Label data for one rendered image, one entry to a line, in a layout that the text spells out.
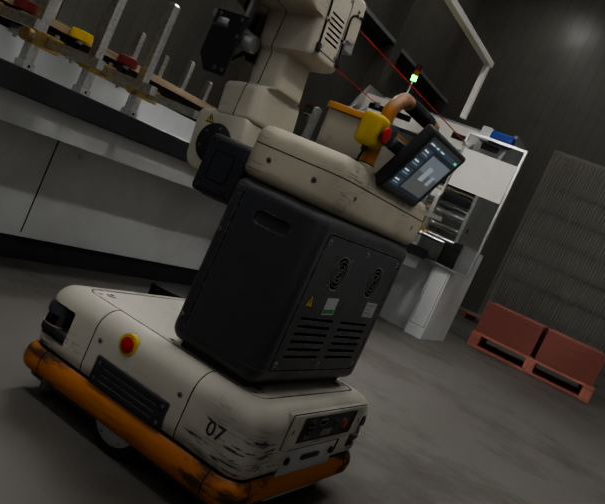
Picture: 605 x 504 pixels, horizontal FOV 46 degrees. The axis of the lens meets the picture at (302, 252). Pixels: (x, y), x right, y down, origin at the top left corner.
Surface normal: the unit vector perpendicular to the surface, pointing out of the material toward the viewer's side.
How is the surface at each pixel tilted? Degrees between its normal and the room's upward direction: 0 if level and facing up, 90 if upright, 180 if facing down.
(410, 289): 90
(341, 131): 92
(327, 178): 90
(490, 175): 90
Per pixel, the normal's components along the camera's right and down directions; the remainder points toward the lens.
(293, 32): -0.45, -0.13
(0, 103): 0.80, 0.40
